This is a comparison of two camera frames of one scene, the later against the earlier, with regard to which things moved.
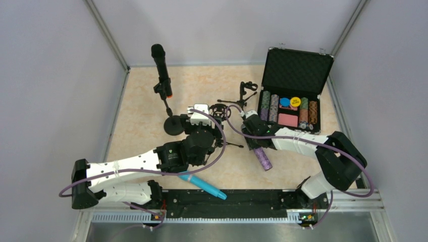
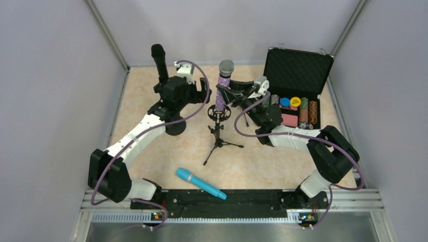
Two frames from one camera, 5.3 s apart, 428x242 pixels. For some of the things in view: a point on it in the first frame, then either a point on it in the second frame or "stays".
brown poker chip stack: (313, 112) stays
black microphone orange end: (158, 52) stays
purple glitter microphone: (262, 158) → (226, 69)
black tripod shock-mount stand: (221, 112) stays
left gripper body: (216, 131) → (203, 90)
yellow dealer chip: (295, 101) stays
